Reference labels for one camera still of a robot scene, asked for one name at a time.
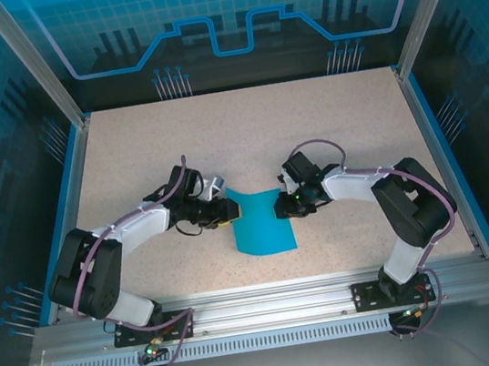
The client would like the blue paper sheet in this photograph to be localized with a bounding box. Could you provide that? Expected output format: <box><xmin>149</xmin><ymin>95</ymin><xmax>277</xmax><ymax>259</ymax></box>
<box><xmin>225</xmin><ymin>178</ymin><xmax>300</xmax><ymax>259</ymax></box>

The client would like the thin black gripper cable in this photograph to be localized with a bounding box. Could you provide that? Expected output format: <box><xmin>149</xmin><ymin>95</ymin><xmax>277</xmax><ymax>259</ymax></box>
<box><xmin>173</xmin><ymin>219</ymin><xmax>207</xmax><ymax>241</ymax></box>

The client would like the aluminium frame beam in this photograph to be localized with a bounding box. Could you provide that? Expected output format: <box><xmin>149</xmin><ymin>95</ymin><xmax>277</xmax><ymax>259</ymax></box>
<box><xmin>29</xmin><ymin>249</ymin><xmax>489</xmax><ymax>366</ymax></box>

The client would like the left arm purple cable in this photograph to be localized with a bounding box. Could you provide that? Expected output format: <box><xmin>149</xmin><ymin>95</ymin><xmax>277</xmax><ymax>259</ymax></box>
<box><xmin>52</xmin><ymin>153</ymin><xmax>220</xmax><ymax>366</ymax></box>

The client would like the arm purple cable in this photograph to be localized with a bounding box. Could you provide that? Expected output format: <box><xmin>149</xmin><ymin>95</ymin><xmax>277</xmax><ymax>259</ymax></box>
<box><xmin>286</xmin><ymin>118</ymin><xmax>477</xmax><ymax>352</ymax></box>
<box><xmin>52</xmin><ymin>153</ymin><xmax>220</xmax><ymax>366</ymax></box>

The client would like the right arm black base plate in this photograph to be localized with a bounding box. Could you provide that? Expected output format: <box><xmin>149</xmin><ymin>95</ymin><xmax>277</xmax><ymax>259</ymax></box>
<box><xmin>349</xmin><ymin>271</ymin><xmax>434</xmax><ymax>315</ymax></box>

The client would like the aluminium side rail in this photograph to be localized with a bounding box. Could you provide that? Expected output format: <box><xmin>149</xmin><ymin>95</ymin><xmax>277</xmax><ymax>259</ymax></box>
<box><xmin>16</xmin><ymin>112</ymin><xmax>122</xmax><ymax>328</ymax></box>
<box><xmin>394</xmin><ymin>55</ymin><xmax>489</xmax><ymax>270</ymax></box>

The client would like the slotted grey cable duct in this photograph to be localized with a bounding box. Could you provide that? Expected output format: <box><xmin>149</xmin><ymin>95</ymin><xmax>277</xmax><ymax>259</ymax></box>
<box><xmin>48</xmin><ymin>312</ymin><xmax>399</xmax><ymax>366</ymax></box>

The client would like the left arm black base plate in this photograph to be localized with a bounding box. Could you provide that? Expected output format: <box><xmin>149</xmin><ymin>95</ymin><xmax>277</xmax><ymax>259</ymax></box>
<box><xmin>110</xmin><ymin>307</ymin><xmax>199</xmax><ymax>351</ymax></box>

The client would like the cable connector with green light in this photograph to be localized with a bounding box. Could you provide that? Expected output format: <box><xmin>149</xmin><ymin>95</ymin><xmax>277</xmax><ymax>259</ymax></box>
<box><xmin>399</xmin><ymin>302</ymin><xmax>432</xmax><ymax>324</ymax></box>
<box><xmin>141</xmin><ymin>335</ymin><xmax>170</xmax><ymax>362</ymax></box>

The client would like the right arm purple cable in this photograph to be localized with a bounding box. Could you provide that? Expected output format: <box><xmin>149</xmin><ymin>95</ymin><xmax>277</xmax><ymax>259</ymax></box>
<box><xmin>286</xmin><ymin>118</ymin><xmax>477</xmax><ymax>352</ymax></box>

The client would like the aluminium frame post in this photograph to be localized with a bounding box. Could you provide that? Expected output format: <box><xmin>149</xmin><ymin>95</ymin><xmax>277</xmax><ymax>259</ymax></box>
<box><xmin>0</xmin><ymin>0</ymin><xmax>93</xmax><ymax>140</ymax></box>
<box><xmin>385</xmin><ymin>0</ymin><xmax>489</xmax><ymax>81</ymax></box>

